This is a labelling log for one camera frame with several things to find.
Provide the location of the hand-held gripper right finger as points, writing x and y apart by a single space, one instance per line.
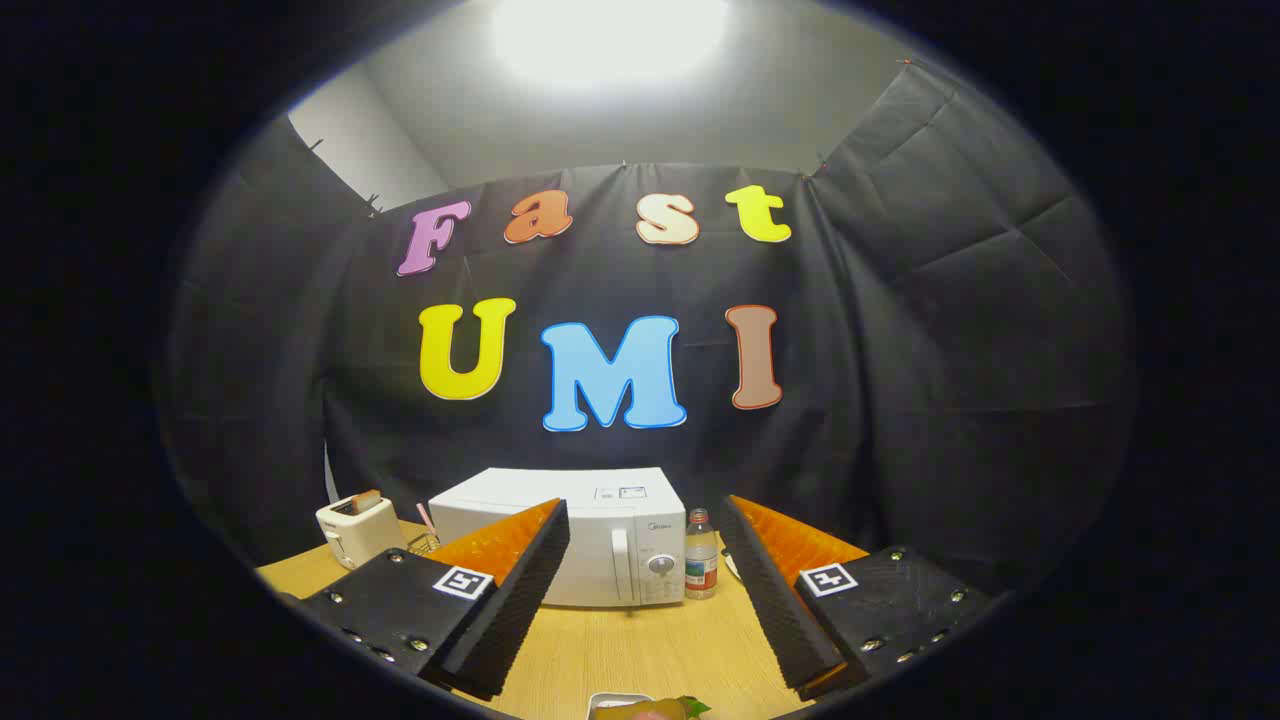
775 600

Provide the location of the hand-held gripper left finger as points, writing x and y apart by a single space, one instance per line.
515 600

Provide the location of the white microwave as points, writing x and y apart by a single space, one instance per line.
595 560

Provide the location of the sandwich with green lettuce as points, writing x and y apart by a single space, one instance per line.
675 709

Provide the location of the clear bottle with red label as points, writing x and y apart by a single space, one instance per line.
701 560

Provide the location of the white rectangular plate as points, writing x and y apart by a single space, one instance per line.
605 700

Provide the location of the white toaster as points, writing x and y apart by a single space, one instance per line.
360 535

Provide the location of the brown toast slice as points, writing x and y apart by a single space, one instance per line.
366 499

